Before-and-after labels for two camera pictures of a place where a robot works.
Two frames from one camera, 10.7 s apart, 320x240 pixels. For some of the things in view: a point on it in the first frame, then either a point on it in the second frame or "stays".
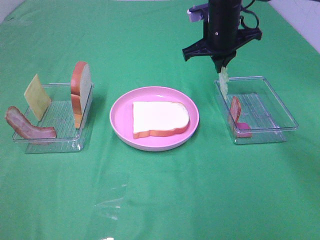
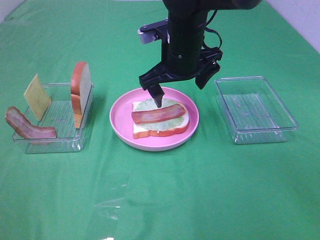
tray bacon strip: x=243 y=129 to x=167 y=112
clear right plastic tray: x=255 y=113 stays
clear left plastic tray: x=59 y=115 stays
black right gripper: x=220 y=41 to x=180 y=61
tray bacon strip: x=22 y=127 stays
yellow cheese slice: x=37 y=98 stays
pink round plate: x=121 y=118 stays
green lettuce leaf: x=224 y=81 to x=160 y=124
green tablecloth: x=207 y=188 stays
